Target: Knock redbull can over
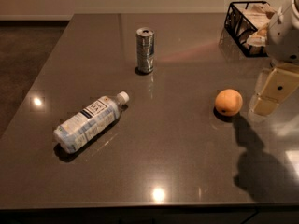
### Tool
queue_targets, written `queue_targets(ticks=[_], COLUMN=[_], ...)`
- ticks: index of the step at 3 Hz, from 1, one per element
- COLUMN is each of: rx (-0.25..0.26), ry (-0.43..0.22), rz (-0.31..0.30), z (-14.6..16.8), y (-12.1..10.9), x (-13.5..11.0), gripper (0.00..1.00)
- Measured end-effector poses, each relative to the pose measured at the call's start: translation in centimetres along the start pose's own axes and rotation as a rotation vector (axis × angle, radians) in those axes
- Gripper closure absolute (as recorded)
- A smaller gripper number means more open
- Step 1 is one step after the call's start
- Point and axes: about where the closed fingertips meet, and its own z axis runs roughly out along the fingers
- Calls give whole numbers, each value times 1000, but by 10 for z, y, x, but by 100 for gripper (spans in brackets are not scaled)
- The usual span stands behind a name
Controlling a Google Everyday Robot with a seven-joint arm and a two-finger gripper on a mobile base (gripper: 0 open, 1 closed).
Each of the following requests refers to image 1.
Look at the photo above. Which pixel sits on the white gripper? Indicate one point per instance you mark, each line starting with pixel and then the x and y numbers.
pixel 284 36

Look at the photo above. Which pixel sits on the silver blue redbull can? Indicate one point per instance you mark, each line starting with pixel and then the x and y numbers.
pixel 145 38

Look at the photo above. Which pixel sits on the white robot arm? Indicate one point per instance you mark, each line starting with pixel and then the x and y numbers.
pixel 294 3

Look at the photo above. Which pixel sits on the orange fruit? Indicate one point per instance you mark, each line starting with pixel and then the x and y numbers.
pixel 228 102

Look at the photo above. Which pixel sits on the snack packets in basket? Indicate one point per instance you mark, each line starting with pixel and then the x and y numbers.
pixel 259 15

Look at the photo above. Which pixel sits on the clear plastic water bottle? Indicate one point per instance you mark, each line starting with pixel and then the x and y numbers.
pixel 80 129

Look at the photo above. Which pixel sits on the black wire basket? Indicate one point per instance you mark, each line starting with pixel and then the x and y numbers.
pixel 238 27

